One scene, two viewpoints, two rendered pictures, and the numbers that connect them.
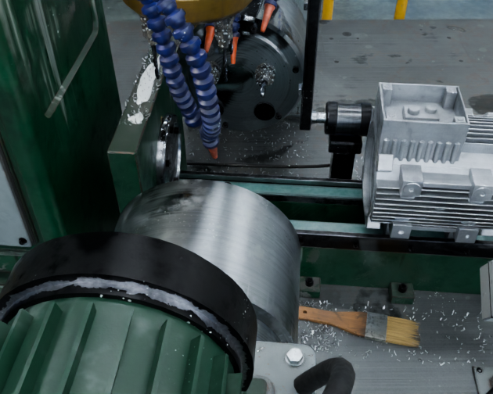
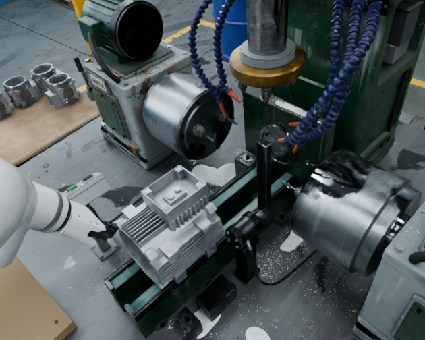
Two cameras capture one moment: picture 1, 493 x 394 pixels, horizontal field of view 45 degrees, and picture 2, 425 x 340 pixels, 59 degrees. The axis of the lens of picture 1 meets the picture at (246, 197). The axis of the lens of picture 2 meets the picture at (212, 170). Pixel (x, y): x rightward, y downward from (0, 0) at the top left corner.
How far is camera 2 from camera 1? 1.38 m
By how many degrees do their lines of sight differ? 84
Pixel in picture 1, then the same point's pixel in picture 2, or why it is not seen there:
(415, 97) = (187, 203)
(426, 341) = not seen: hidden behind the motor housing
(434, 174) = not seen: hidden behind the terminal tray
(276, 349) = (131, 83)
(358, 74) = not seen: outside the picture
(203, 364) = (108, 19)
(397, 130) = (173, 174)
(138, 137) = (251, 94)
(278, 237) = (170, 113)
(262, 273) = (158, 99)
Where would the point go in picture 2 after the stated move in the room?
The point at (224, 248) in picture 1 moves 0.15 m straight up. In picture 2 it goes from (171, 88) to (161, 41)
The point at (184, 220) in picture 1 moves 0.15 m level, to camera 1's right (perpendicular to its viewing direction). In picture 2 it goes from (189, 83) to (154, 106)
